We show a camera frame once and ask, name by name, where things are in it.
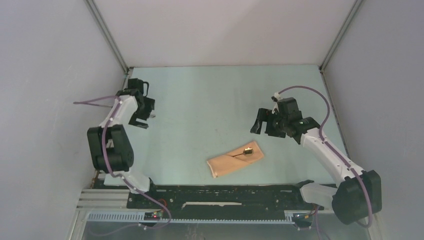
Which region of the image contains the aluminium frame rail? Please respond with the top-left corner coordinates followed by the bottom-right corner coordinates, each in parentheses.
top-left (76, 189), bottom-right (130, 211)

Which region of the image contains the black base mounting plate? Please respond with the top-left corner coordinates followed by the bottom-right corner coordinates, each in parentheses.
top-left (126, 184), bottom-right (316, 221)

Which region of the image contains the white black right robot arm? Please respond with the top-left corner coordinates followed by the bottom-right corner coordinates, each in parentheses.
top-left (250, 108), bottom-right (383, 225)

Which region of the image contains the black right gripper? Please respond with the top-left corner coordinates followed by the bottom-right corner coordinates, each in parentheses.
top-left (250, 108), bottom-right (288, 139)

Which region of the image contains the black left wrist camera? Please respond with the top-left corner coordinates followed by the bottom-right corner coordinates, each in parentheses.
top-left (127, 78), bottom-right (150, 97)

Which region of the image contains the white toothed cable duct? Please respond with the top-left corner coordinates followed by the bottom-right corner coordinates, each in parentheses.
top-left (86, 211), bottom-right (296, 225)

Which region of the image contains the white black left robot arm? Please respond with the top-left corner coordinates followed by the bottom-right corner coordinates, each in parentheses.
top-left (87, 88), bottom-right (158, 208)

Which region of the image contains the peach cloth napkin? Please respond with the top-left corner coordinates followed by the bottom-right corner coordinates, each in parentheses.
top-left (206, 141), bottom-right (265, 179)

